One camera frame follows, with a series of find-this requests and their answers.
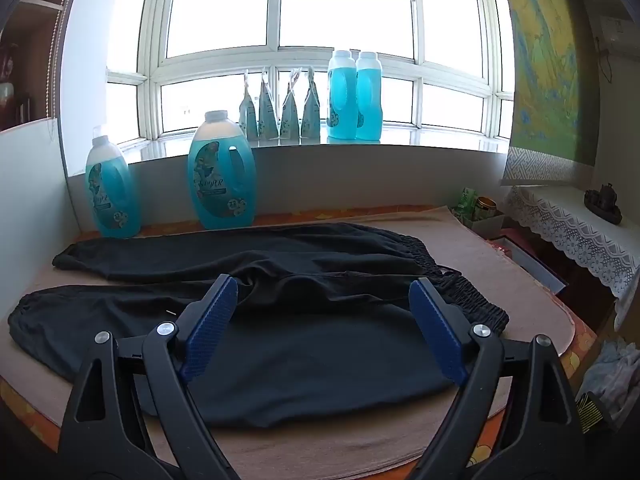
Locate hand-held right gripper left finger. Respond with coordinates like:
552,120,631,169
56,274,241,480

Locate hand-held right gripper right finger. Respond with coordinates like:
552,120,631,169
407,276,587,480

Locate black pants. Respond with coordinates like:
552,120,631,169
7,222,510,428

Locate beige blanket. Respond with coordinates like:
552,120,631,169
0,205,576,480

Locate pink white cardboard box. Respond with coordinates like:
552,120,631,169
487,227,568,293

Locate green tea box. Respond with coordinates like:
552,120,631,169
456,187,478,221

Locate large blue detergent jug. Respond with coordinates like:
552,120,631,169
187,110,257,230

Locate small blue detergent bottle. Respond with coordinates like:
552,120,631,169
85,135,141,238

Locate lace-covered side table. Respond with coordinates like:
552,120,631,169
502,185,640,331

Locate pile of pale clothes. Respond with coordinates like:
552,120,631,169
575,337,640,411

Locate orange floral bed sheet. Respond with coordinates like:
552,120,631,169
0,204,598,480

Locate dark tea set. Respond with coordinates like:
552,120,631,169
584,182,623,225

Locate pale green refill pouch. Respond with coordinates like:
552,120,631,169
300,66,322,139
280,71,301,140
239,72,259,142
257,72,280,140

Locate tall blue detergent bottle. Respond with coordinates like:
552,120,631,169
326,50,360,141
356,51,384,141

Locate wooden shelf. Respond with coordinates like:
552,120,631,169
0,0,86,133

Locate yellow green wall scroll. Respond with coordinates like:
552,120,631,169
501,0,601,187

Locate white window frame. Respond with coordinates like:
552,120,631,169
106,0,516,153

